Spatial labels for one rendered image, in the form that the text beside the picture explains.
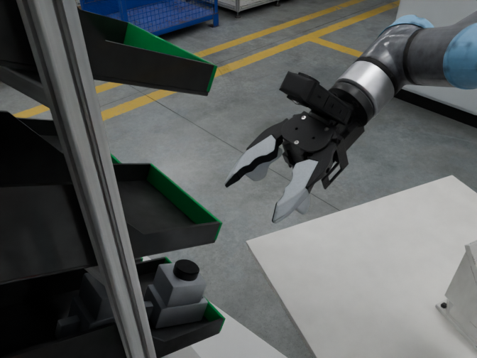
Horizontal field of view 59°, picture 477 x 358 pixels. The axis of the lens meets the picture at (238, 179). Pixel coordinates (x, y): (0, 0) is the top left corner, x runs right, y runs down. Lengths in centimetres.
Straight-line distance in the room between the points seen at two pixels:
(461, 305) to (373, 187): 180
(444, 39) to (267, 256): 67
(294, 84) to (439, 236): 81
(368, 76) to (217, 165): 225
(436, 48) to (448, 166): 255
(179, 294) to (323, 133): 27
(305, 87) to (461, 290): 62
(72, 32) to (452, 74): 46
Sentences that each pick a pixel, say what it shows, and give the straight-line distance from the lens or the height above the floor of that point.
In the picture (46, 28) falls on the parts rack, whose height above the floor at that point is 159.
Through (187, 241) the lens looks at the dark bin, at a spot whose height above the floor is 137.
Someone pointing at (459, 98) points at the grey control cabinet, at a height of 19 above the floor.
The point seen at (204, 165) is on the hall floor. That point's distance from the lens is 281.
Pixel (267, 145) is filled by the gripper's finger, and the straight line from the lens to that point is 57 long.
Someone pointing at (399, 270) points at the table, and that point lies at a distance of 110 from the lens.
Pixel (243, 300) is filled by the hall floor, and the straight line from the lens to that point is 204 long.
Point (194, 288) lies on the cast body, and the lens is 50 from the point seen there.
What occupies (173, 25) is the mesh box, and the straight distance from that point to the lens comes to 488.
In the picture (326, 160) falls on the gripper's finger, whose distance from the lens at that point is 53.
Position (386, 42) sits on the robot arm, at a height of 144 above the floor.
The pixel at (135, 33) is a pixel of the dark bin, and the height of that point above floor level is 152.
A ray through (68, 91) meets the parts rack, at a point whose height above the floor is 156.
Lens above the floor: 166
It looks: 38 degrees down
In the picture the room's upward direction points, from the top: straight up
